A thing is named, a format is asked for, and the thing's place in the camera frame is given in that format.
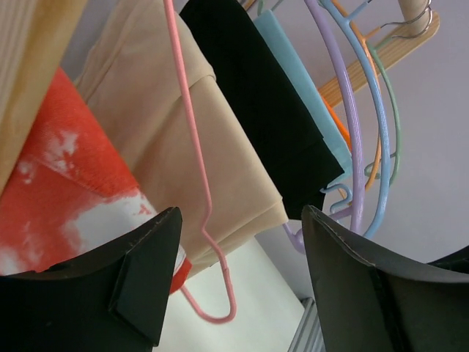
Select beige trousers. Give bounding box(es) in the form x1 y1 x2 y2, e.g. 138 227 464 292
76 1 287 274

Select aluminium mounting rail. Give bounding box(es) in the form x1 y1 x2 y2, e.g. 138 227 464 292
287 298 326 352

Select purple hanger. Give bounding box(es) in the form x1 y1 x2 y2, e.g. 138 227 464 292
305 0 365 235

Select blue hanger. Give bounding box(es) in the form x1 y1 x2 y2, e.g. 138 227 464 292
320 1 391 239

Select green hanger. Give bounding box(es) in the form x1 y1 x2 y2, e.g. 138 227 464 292
256 0 402 188

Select light blue trousers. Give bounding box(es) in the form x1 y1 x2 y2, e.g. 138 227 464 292
254 10 352 177

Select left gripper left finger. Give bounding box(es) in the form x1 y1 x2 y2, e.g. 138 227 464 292
1 208 182 351

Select orange hanger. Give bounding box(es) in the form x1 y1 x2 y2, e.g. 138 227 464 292
241 0 383 191

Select pink wire hanger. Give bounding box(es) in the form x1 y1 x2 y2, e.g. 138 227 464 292
163 0 237 325

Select black trousers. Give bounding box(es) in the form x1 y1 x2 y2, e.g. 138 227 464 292
180 0 343 220

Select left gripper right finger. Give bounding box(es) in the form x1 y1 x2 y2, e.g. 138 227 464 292
302 206 468 351

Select orange trousers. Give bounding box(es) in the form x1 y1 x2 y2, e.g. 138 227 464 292
321 96 352 151

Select wooden clothes rack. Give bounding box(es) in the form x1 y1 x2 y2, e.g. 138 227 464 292
1 1 440 186

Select red white patterned trousers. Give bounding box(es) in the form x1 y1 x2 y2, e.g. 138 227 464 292
0 67 193 294

